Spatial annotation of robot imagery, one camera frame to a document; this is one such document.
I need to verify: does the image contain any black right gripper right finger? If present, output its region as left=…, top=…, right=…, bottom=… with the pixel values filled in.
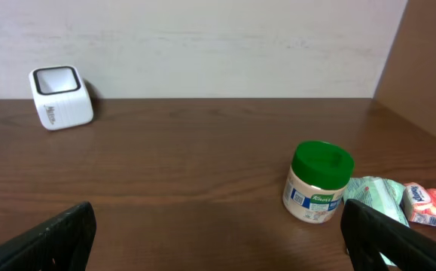
left=340, top=199, right=436, bottom=271

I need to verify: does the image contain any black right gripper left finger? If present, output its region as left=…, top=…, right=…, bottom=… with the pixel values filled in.
left=0, top=202, right=96, bottom=270

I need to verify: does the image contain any mint wet wipes pack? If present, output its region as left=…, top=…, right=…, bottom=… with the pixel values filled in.
left=343, top=176, right=410, bottom=266

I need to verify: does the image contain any orange snack packet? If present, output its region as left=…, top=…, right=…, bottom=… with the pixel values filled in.
left=402, top=183, right=436, bottom=227

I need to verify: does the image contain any green lid jar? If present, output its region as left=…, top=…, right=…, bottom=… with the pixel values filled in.
left=282, top=141, right=355, bottom=224

